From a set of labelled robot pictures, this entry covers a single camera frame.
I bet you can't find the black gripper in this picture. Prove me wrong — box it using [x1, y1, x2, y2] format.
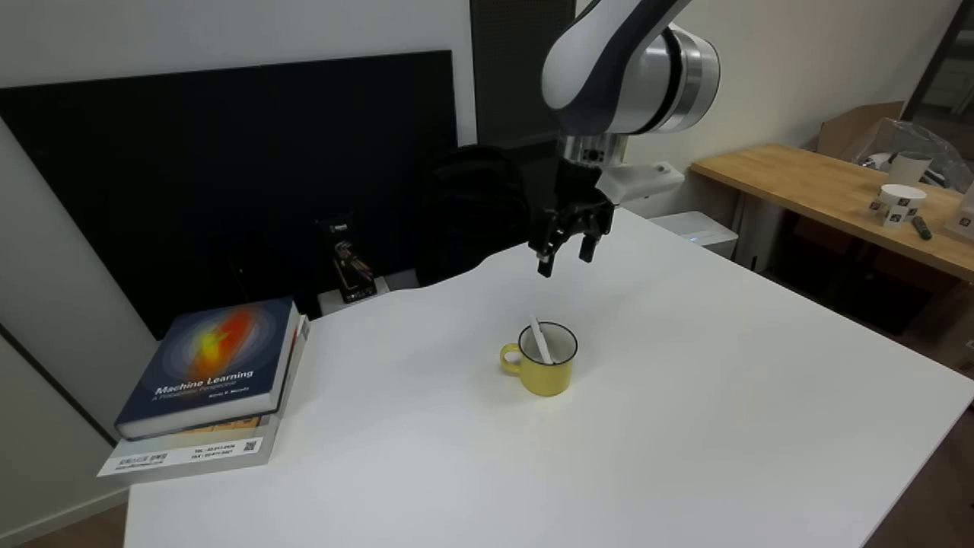
[526, 149, 616, 280]

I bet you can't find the yellow enamel mug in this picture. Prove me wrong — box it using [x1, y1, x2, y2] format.
[496, 321, 580, 403]

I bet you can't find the black office chair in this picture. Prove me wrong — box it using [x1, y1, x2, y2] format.
[419, 140, 556, 286]

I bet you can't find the white box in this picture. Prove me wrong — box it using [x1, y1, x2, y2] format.
[651, 206, 742, 261]

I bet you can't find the dark vertical pillar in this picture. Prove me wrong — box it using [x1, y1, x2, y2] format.
[466, 0, 578, 157]

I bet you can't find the white desk leg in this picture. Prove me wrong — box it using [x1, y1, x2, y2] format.
[727, 192, 786, 272]

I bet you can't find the small black clamp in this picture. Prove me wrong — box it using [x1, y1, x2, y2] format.
[314, 215, 419, 318]

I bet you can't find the wooden desk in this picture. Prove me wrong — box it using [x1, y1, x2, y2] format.
[690, 144, 974, 286]

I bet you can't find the brown cardboard box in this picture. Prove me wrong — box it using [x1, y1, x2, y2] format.
[816, 99, 911, 166]

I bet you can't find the white paper cup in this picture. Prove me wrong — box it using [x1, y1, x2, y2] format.
[873, 180, 929, 228]

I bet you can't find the clear plastic bag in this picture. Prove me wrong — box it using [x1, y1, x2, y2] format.
[856, 116, 974, 196]

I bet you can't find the blue hardcover book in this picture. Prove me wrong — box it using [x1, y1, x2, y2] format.
[113, 297, 303, 443]

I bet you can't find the clear plastic container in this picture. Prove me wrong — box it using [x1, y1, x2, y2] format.
[950, 189, 974, 243]

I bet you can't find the large black screen panel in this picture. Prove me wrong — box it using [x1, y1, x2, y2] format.
[0, 49, 458, 343]

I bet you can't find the stack of books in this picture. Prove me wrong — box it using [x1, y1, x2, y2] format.
[93, 313, 311, 480]

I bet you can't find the dark metal ladder frame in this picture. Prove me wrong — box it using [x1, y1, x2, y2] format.
[900, 0, 974, 124]

